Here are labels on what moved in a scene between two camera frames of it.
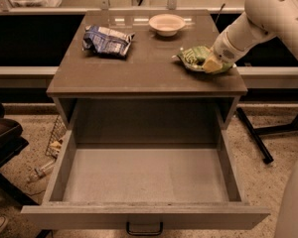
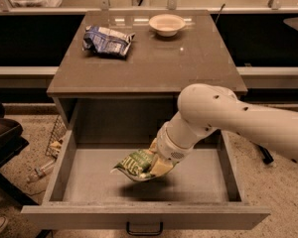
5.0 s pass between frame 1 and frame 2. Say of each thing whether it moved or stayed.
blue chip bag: stayed
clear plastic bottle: stayed
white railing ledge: stayed
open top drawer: stayed
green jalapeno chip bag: moved
